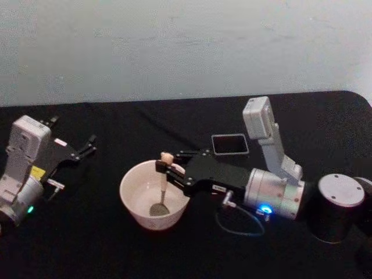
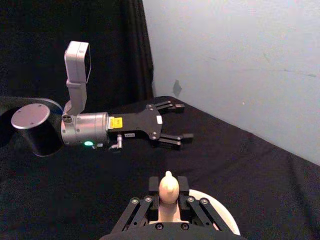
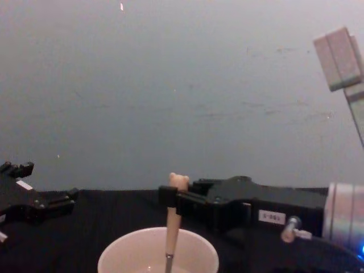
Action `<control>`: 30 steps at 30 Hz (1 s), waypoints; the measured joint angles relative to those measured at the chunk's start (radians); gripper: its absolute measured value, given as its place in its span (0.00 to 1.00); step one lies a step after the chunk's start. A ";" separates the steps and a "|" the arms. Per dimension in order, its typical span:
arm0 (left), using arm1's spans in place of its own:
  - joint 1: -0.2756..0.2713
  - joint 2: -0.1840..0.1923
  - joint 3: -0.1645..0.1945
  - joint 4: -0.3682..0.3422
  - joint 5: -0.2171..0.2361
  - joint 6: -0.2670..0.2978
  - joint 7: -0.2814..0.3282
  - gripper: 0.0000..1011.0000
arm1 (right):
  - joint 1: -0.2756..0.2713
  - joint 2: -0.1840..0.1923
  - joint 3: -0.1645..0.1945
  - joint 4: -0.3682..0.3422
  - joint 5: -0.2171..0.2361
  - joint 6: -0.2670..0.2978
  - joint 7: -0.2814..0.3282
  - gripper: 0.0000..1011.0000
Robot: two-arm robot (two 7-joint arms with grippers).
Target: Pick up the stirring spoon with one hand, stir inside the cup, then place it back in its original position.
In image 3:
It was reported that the dark cable with silver plug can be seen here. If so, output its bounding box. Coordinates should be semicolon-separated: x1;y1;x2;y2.
280;216;361;264

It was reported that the spoon with beige bear handle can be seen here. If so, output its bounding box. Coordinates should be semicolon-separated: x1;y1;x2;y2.
165;172;191;273

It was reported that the black table cloth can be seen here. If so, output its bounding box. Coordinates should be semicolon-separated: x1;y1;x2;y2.
0;187;364;273

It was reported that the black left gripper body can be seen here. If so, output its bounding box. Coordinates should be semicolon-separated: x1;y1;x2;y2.
0;171;48;226

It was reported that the pale pink cup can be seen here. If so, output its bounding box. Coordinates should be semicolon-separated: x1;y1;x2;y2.
97;226;220;273

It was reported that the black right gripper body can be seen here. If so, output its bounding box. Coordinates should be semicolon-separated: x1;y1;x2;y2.
206;175;328;237

